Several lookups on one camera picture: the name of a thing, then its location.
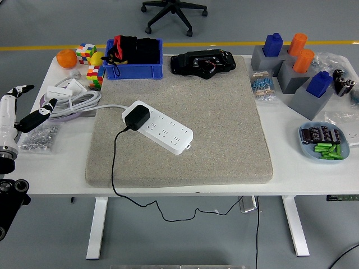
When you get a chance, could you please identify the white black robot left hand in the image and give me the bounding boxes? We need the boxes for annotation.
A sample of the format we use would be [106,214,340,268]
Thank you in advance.
[0,84,58,149]

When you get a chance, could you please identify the thin black adapter cord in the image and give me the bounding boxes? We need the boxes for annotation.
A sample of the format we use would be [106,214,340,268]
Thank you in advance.
[111,126,245,222]

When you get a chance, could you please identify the black plug adapter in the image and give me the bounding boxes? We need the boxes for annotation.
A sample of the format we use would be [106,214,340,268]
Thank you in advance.
[124,105,151,131]

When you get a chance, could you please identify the white power strip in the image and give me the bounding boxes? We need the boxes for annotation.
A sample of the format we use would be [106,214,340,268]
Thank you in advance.
[121,100,194,155]

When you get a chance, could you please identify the clear bag of screws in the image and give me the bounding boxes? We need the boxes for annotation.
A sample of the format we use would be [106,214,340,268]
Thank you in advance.
[18,124,60,154]

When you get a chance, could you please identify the orange fruit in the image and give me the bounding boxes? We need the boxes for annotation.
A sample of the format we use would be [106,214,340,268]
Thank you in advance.
[56,49,78,69]

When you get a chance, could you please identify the colourful puzzle cube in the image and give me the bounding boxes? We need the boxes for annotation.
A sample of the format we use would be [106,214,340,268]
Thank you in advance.
[75,43,98,65]
[86,64,106,91]

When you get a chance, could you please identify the yellow lemon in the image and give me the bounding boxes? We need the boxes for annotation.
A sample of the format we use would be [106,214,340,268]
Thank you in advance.
[90,51,106,67]

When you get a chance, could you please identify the blue plastic bin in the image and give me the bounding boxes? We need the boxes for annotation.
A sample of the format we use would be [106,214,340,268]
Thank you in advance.
[102,38,164,81]

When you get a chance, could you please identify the white table leg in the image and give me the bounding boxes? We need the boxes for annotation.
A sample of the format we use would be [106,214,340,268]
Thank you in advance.
[86,197,109,260]
[281,195,311,257]

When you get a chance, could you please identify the black foam block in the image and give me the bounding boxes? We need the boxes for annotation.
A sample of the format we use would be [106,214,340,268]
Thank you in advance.
[136,38,161,64]

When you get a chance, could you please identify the black device housing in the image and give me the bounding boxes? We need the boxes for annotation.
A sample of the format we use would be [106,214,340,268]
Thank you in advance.
[170,49,237,80]

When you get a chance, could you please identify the black office chair base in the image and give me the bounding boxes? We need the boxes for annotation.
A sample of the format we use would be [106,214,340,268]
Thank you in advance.
[141,0,209,37]

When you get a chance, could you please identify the grey-brown mat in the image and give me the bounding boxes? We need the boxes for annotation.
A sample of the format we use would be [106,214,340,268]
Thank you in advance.
[85,54,274,189]

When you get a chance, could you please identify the silver box under table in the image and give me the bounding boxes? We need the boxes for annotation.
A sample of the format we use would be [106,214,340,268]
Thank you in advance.
[237,195,259,214]

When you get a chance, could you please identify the clear bag of resistors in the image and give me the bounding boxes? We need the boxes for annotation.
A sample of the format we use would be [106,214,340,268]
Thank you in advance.
[248,69,280,105]

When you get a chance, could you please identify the wide grey block holder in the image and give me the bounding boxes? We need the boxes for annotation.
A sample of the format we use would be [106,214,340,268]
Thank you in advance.
[250,44,294,77]

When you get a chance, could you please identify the blue bottle-shaped block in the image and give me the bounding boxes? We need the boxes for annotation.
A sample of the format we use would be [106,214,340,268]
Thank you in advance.
[262,33,284,57]
[305,71,334,99]

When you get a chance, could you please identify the orange cylinder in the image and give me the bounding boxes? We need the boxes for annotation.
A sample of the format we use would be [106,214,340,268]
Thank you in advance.
[288,33,309,57]
[293,49,315,74]

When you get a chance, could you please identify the light blue plate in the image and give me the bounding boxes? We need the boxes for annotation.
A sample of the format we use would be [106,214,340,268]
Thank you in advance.
[298,120,351,164]

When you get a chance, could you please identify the crumpled clear plastic bag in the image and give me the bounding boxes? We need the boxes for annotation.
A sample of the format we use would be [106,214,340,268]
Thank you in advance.
[311,53,351,75]

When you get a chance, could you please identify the black table control panel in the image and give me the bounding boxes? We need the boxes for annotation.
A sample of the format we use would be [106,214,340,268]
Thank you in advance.
[326,194,359,202]

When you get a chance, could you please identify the white wall switch panel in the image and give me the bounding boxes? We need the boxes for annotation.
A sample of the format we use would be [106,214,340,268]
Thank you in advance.
[45,86,73,100]
[65,78,88,98]

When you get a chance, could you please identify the white coiled power strip cable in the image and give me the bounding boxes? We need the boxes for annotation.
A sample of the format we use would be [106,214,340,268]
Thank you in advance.
[42,77,128,120]

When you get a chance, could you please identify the black red drawstring pouch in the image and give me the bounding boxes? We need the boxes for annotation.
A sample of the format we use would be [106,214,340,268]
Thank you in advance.
[100,35,138,78]

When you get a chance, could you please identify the black hanging cable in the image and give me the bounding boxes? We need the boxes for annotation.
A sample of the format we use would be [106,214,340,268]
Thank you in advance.
[254,196,260,269]

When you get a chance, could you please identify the black floor cable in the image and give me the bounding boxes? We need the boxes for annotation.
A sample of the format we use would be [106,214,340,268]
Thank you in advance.
[328,243,359,269]

